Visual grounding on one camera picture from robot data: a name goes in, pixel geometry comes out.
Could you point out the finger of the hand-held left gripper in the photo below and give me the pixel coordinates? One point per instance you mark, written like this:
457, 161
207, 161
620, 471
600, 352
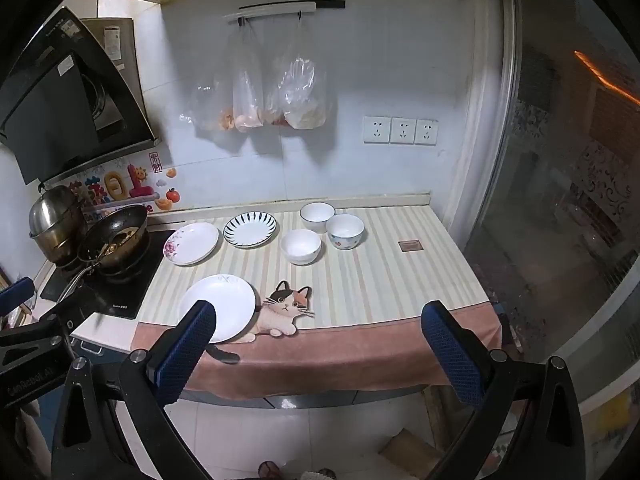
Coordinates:
70, 306
16, 296

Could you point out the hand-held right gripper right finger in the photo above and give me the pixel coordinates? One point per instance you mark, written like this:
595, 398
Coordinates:
450, 355

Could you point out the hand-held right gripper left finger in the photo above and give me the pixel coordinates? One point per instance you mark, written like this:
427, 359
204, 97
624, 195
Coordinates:
185, 352

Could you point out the dark rimmed white bowl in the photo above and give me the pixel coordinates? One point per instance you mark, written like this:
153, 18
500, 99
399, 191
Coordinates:
316, 216

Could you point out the black induction cooktop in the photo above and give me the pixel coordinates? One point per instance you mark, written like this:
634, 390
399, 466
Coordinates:
127, 296

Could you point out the plain white plate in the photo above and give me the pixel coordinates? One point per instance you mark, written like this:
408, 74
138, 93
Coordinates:
232, 305

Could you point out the black frying pan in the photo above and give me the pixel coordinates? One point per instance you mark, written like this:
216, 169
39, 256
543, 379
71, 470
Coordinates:
115, 235

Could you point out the steel pot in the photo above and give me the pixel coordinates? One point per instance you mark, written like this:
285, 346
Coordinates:
55, 220

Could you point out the striped cat table mat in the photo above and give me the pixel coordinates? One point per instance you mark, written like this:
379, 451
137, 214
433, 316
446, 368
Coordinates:
375, 290

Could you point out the cardboard box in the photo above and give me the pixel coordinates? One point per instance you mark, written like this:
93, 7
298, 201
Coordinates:
405, 452

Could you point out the floral white plate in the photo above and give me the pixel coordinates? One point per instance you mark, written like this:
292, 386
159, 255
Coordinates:
192, 242

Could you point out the blue striped plate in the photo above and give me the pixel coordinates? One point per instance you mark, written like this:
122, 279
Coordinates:
250, 229

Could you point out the slipper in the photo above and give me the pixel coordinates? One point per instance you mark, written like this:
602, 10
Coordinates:
320, 474
271, 471

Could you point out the plain white bowl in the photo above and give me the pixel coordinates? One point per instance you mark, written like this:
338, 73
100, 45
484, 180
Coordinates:
300, 247

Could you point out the patterned white bowl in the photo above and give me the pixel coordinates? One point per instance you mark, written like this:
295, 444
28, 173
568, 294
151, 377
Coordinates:
345, 232

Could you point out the black range hood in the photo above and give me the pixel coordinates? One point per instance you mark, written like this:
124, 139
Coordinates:
50, 105

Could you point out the glass window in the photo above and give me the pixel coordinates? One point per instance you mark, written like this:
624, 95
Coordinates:
550, 185

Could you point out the clear plastic bag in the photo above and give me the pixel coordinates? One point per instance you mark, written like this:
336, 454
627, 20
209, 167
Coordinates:
210, 107
247, 95
302, 92

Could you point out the colourful wall sticker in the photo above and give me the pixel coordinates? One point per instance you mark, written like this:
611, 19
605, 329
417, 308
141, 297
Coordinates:
135, 185

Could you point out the white wall socket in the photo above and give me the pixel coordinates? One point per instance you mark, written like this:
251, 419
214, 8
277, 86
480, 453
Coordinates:
377, 129
403, 130
426, 132

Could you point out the white hook rail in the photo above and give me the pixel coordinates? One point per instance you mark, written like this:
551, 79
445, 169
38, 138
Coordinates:
270, 12

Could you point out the black wall rail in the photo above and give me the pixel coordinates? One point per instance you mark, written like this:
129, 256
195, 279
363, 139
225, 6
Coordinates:
330, 4

